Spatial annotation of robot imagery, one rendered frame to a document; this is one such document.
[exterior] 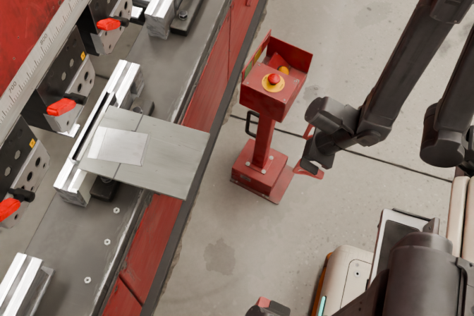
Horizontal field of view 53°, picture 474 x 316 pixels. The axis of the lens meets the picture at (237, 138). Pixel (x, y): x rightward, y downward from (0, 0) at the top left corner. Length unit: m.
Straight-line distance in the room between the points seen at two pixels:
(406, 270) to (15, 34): 0.61
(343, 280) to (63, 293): 1.01
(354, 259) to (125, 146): 1.03
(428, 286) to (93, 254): 0.91
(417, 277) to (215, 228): 1.73
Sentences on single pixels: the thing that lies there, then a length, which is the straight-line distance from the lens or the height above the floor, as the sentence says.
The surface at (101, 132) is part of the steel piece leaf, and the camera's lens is 1.18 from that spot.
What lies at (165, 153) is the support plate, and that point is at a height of 1.00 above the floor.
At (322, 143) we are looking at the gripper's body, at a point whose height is 1.11.
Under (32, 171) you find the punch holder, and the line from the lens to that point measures 0.92.
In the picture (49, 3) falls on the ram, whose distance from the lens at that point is 0.84.
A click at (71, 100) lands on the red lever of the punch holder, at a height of 1.28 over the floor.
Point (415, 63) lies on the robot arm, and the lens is 0.79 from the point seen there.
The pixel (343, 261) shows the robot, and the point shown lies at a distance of 1.84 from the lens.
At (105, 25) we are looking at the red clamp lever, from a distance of 0.95.
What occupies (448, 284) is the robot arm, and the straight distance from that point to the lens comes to 0.43.
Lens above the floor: 2.00
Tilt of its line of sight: 61 degrees down
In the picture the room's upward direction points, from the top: 5 degrees clockwise
